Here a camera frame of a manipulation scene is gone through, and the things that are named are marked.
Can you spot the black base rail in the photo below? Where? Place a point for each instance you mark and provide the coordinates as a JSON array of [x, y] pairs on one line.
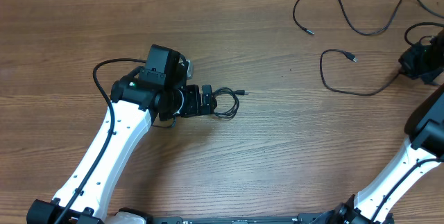
[[127, 216]]

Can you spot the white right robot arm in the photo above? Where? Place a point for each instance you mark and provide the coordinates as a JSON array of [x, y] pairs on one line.
[[420, 152]]

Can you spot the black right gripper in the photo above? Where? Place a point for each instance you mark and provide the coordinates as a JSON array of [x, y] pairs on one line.
[[408, 69]]

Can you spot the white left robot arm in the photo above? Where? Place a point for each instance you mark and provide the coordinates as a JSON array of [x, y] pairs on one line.
[[156, 89]]

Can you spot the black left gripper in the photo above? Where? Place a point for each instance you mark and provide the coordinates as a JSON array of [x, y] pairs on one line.
[[195, 107]]

